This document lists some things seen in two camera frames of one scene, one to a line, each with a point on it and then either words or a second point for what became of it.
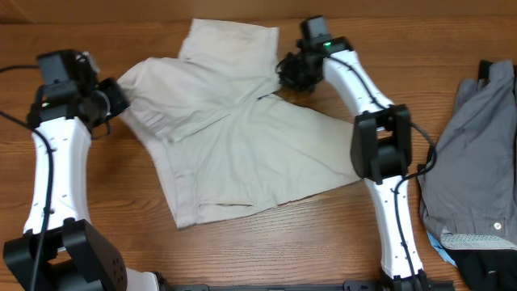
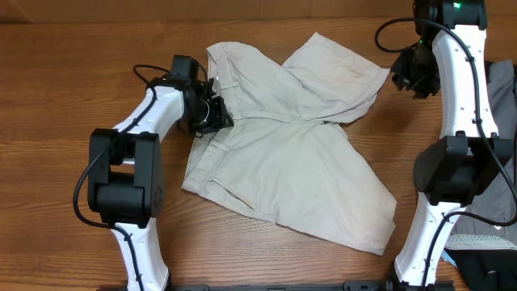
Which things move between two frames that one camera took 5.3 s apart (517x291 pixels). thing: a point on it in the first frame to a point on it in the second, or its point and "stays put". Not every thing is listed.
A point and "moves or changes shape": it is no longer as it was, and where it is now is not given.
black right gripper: (288, 78) to (402, 80)
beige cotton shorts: (221, 145) moves or changes shape
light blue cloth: (440, 250) stays put
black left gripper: (119, 103) to (219, 118)
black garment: (487, 270) stays put
